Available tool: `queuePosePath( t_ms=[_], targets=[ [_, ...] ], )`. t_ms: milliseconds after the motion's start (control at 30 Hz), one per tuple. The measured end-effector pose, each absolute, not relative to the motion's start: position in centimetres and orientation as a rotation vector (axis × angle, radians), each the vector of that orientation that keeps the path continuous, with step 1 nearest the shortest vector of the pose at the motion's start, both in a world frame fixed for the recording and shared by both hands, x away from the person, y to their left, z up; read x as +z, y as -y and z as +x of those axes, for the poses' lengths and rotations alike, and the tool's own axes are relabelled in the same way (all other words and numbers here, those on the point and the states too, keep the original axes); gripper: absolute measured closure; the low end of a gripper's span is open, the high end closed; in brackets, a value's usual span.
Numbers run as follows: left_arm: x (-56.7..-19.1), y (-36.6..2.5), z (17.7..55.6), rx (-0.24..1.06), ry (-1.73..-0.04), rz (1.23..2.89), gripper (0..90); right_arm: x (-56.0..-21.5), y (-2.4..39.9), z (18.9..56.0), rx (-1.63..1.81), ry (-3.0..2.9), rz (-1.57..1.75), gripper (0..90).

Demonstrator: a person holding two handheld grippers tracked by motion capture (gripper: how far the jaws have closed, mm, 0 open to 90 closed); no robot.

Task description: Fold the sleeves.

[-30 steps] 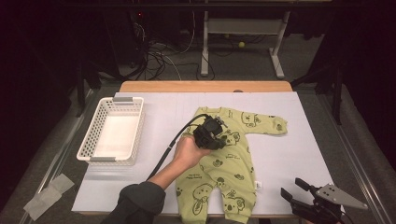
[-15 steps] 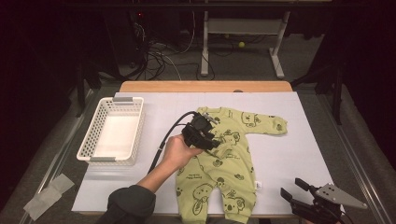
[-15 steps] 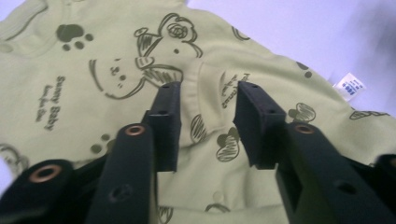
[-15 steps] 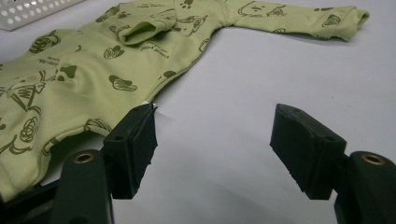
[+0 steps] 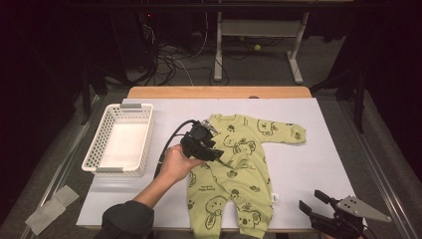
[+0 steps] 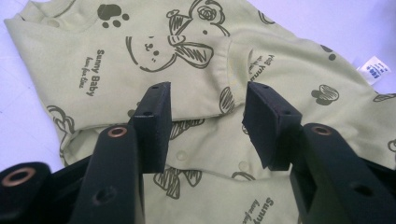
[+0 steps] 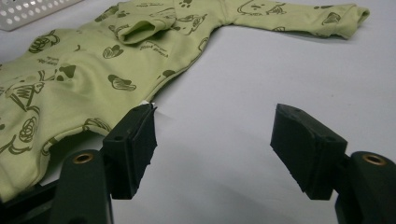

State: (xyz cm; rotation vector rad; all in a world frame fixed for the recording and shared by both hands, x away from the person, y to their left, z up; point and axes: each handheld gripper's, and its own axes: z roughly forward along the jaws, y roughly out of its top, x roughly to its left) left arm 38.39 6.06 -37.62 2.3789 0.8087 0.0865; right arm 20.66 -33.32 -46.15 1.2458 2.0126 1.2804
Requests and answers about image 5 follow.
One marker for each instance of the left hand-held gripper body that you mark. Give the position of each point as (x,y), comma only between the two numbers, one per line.
(197,142)

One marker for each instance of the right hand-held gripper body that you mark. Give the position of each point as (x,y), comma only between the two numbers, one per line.
(348,219)

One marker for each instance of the green printed baby romper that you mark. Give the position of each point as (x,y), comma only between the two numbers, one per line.
(239,176)

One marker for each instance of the white perforated plastic basket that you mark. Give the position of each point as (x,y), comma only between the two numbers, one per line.
(122,146)

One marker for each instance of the person's right hand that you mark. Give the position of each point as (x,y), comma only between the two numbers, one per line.
(328,237)

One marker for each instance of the person's left hand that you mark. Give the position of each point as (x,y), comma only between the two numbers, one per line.
(177,164)

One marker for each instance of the white board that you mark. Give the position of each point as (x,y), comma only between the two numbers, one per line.
(315,166)

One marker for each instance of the black stand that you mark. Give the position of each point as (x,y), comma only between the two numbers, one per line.
(359,106)
(87,96)

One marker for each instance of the yellow-green tennis ball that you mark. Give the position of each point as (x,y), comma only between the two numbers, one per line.
(257,47)

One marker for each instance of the grey tape strip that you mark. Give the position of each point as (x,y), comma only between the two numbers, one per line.
(49,210)

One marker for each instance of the metal floor rail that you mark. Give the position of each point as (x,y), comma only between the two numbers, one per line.
(63,166)
(378,172)

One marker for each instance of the white desk frame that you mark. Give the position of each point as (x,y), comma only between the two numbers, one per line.
(262,28)

